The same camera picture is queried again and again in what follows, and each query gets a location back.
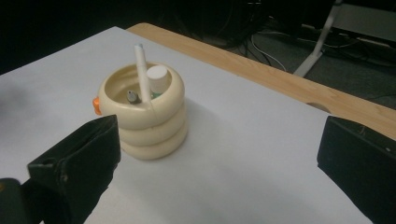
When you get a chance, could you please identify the white pen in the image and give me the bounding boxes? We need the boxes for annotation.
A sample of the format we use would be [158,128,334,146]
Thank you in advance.
[134,43,152,105]

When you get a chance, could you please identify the white table mat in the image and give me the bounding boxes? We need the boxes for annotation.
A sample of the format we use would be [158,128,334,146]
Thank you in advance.
[0,26,375,224]

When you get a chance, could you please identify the cream ringed pen holder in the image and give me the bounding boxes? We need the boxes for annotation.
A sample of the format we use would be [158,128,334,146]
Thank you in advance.
[92,62,190,161]

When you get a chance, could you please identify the white floor cable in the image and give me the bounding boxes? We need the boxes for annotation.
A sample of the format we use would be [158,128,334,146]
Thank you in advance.
[250,34,288,73]

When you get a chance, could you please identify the white green glue stick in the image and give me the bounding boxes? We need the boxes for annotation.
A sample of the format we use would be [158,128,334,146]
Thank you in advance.
[146,64,169,98]

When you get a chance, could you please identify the wooden table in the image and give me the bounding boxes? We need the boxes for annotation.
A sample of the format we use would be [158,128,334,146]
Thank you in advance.
[126,21,396,141]

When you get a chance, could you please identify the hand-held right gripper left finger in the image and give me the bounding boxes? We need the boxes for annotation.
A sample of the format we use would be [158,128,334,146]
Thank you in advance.
[27,114,121,224]

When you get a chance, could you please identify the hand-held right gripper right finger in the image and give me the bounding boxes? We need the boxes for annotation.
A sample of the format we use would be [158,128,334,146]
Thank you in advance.
[317,115,396,224]

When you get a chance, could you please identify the black floor cables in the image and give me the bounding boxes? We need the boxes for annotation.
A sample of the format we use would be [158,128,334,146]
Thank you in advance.
[211,0,281,54]

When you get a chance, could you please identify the white metal stand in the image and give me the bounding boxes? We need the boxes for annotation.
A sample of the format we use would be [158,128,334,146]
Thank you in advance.
[292,0,396,78]

